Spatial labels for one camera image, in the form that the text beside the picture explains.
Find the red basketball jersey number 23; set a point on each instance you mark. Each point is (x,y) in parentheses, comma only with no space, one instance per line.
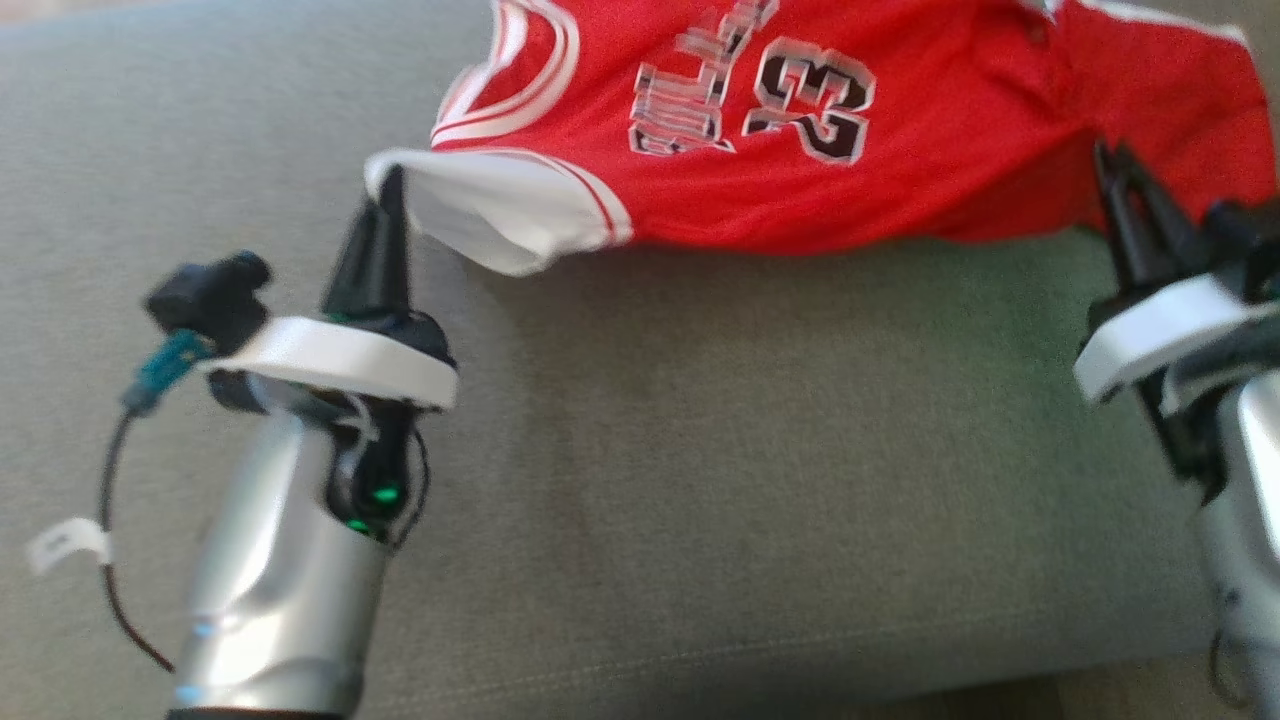
(900,190)

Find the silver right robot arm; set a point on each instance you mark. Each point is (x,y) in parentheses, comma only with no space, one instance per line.
(1245,500)

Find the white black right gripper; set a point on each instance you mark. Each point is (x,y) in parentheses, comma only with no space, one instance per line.
(1160,330)

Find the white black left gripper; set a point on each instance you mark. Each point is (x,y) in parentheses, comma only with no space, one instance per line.
(340,360)

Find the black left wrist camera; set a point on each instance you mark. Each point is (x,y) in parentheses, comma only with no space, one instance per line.
(210,298)

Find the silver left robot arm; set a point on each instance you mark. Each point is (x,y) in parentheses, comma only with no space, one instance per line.
(280,580)

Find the grey sofa seat cushion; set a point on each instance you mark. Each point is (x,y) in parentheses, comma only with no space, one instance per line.
(700,450)

